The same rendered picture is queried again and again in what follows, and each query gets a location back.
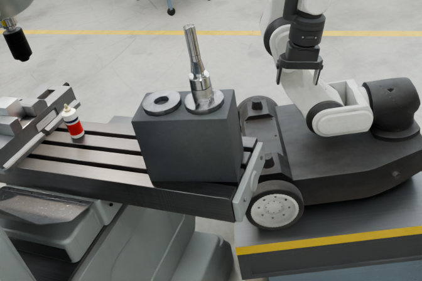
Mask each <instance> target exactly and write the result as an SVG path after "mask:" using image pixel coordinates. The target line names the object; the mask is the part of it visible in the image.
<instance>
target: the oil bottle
mask: <svg viewBox="0 0 422 281"><path fill-rule="evenodd" d="M64 106H65V108H64V111H63V112H62V117H63V119H64V121H65V124H66V126H67V128H68V131H69V133H70V135H71V137H72V138H74V139H76V138H79V137H82V136H83V135H84V129H83V127H82V124H81V122H80V120H79V118H78V115H77V113H76V110H75V109H71V108H70V107H68V106H67V104H64Z"/></svg>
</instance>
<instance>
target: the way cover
mask: <svg viewBox="0 0 422 281"><path fill-rule="evenodd" d="M2 188H3V189H2ZM15 189H16V190H15ZM17 196H18V197H17ZM2 198H3V199H2ZM79 200H80V201H79ZM40 201H41V202H40ZM18 203H19V204H18ZM92 203H94V202H93V201H87V200H82V199H76V198H69V197H64V196H58V195H52V194H47V193H40V192H35V191H29V190H25V189H18V188H12V187H6V186H3V187H1V188H0V218H5V219H8V220H13V221H19V222H23V223H29V224H34V225H52V224H60V223H69V222H71V221H73V220H74V219H75V218H76V217H77V216H78V215H80V214H81V213H82V212H83V211H85V210H86V209H87V208H88V207H89V206H90V205H91V204H92ZM2 204H3V205H2ZM84 204H85V205H84ZM68 205H69V206H68ZM39 207H40V208H39ZM5 208H7V210H5ZM11 208H12V209H13V210H14V211H12V209H11ZM41 208H42V209H41ZM46 208H47V209H46ZM53 210H54V211H53ZM19 212H20V213H19ZM25 212H26V213H25ZM28 212H29V213H28ZM60 212H61V213H60ZM27 213H28V214H27ZM19 214H21V215H19ZM45 214H46V215H45ZM35 215H37V216H35ZM25 216H26V217H25ZM41 216H42V217H41ZM45 216H47V217H46V218H44V217H45ZM27 217H28V218H27ZM32 217H33V218H32ZM49 219H50V221H49ZM53 220H54V221H53ZM42 221H44V222H42Z"/></svg>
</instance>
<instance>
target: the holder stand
mask: <svg viewBox="0 0 422 281"><path fill-rule="evenodd" d="M213 93H214V99H213V100H212V101H211V102H209V103H206V104H203V105H199V104H196V103H195V102H194V101H193V97H192V92H191V91H179V92H176V91H174V90H161V91H158V92H151V93H146V94H145V96H144V98H143V100H142V102H141V103H140V105H139V107H138V109H137V111H136V113H135V114H134V117H133V119H132V120H131V123H132V126H133V129H134V133H135V135H136V138H137V141H138V144H139V148H140V150H141V153H142V156H143V159H144V163H145V165H146V169H147V172H148V175H149V178H150V181H178V182H238V178H239V172H240V168H241V162H242V155H243V152H244V148H243V143H242V136H241V128H240V123H239V115H238V111H237V103H236V98H235V91H234V89H223V90H217V89H215V88H213Z"/></svg>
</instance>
